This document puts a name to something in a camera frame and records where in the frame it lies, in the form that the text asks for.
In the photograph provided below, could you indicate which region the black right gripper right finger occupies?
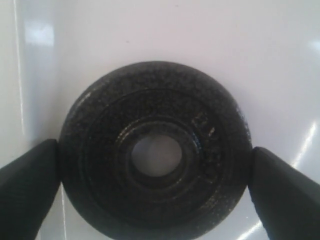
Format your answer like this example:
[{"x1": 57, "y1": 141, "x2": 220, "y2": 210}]
[{"x1": 248, "y1": 147, "x2": 320, "y2": 240}]

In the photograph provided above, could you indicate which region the black weight plate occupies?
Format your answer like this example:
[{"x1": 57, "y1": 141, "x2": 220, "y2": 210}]
[{"x1": 58, "y1": 61, "x2": 253, "y2": 240}]

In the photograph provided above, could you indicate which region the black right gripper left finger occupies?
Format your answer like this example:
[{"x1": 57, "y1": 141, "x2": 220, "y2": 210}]
[{"x1": 0, "y1": 139, "x2": 61, "y2": 240}]

